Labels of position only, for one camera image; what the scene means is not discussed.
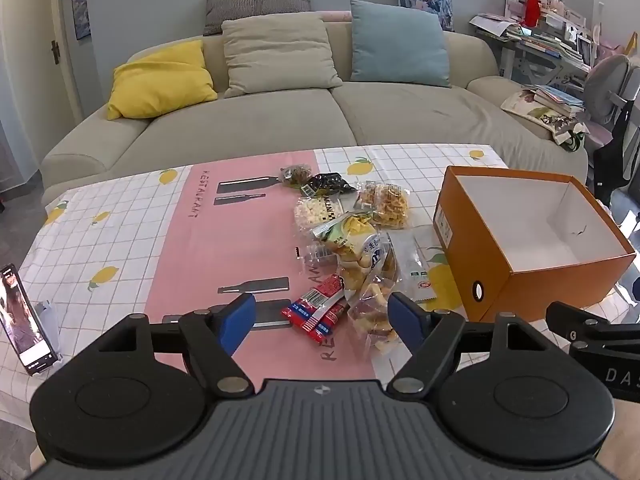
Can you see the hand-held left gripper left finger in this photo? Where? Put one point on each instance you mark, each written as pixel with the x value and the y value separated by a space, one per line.
pixel 235 322

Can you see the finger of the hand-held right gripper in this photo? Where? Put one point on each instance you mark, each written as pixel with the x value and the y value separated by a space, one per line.
pixel 570 320

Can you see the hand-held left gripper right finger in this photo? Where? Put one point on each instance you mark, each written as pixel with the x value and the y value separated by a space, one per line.
pixel 404 317

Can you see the orange cardboard box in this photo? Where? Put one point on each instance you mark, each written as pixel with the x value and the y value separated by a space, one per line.
pixel 545 290

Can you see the black snack packet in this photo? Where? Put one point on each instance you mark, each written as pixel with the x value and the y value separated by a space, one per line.
pixel 327 182

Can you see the clear packet of brown nuts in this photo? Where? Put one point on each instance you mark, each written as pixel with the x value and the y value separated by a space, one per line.
pixel 296 175

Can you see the person's right forearm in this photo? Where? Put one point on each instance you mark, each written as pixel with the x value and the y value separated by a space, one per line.
pixel 627 425

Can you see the clear pastry packet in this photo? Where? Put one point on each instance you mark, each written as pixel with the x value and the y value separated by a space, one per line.
pixel 372 320

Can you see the blue and white bread packet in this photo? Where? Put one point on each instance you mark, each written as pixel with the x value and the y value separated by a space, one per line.
pixel 372 255

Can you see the red snack packet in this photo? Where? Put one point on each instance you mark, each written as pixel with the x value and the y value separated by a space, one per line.
pixel 322 291
pixel 312 321

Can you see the yellow snack packet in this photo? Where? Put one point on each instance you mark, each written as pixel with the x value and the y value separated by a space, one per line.
pixel 345 235

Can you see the golden waffle cookie packet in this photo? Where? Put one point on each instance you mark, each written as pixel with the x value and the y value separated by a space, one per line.
pixel 387 205

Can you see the pink and white checked tablecloth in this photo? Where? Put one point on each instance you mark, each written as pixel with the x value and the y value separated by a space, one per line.
pixel 150 240

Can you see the white puffed snack packet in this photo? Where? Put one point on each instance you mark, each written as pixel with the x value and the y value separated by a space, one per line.
pixel 312 212

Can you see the dark cloth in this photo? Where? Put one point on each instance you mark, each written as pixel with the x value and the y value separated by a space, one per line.
pixel 617 160

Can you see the white phone stand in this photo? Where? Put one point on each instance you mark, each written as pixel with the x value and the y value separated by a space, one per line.
pixel 50 325

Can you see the stack of magazines on sofa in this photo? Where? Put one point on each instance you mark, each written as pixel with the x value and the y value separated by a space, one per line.
pixel 542 120

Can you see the beige sofa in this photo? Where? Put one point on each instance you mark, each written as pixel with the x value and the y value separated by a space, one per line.
pixel 260 120

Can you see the smartphone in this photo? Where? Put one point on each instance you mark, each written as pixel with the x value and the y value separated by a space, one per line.
pixel 22 320

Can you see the stack of books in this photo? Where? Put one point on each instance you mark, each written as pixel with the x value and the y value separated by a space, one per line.
pixel 555 100

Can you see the grey office chair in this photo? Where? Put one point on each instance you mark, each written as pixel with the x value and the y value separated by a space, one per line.
pixel 607 90

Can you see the yellow cushion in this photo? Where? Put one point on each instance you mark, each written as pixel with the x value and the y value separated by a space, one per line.
pixel 160 82

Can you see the beige cushion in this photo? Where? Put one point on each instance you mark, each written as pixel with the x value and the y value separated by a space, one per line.
pixel 277 55

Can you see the light blue cushion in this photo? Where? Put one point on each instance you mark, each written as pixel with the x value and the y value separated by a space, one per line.
pixel 397 45

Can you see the cluttered grey desk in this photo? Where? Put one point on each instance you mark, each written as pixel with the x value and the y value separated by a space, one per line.
pixel 545 45

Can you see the white door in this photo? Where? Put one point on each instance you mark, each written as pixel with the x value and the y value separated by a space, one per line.
pixel 62 85

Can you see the pink cushion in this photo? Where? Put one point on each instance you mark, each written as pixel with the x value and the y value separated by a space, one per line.
pixel 335 15

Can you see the red paper ornament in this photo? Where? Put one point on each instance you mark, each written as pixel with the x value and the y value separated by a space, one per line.
pixel 531 5

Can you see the grey patterned cushion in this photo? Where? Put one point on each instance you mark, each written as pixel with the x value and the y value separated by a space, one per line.
pixel 255 5

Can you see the wall poster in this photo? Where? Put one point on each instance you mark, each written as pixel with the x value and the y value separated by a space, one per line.
pixel 80 5

